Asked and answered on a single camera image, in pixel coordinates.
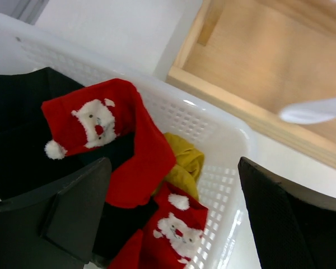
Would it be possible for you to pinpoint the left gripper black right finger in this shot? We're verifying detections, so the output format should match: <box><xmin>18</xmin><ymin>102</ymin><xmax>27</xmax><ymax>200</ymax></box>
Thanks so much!
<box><xmin>238</xmin><ymin>157</ymin><xmax>336</xmax><ymax>268</ymax></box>

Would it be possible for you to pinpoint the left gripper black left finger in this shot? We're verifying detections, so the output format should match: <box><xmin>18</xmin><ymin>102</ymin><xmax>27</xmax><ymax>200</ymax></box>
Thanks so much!
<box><xmin>0</xmin><ymin>158</ymin><xmax>111</xmax><ymax>268</ymax></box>

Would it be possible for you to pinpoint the black sock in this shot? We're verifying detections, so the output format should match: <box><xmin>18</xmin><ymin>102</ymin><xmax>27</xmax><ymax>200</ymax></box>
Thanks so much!
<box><xmin>0</xmin><ymin>68</ymin><xmax>158</xmax><ymax>257</ymax></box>

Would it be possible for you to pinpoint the red sock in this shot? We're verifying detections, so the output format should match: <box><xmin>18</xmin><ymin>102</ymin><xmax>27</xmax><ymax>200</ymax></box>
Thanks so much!
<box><xmin>41</xmin><ymin>78</ymin><xmax>176</xmax><ymax>208</ymax></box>
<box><xmin>109</xmin><ymin>182</ymin><xmax>208</xmax><ymax>268</ymax></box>

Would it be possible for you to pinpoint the white sock with stripes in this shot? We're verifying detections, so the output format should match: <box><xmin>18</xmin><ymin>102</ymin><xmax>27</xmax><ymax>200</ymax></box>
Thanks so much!
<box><xmin>279</xmin><ymin>98</ymin><xmax>336</xmax><ymax>125</ymax></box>

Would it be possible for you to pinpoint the yellow sock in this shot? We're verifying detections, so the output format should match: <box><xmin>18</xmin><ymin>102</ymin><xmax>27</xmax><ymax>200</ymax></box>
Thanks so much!
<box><xmin>152</xmin><ymin>132</ymin><xmax>205</xmax><ymax>201</ymax></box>

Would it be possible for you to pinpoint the wooden clothes rack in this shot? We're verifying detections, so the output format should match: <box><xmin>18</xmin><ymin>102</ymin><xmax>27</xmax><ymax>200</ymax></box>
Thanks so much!
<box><xmin>166</xmin><ymin>1</ymin><xmax>336</xmax><ymax>169</ymax></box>

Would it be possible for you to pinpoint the white plastic basket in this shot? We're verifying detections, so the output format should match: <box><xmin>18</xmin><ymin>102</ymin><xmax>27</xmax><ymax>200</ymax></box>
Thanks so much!
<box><xmin>0</xmin><ymin>13</ymin><xmax>256</xmax><ymax>268</ymax></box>

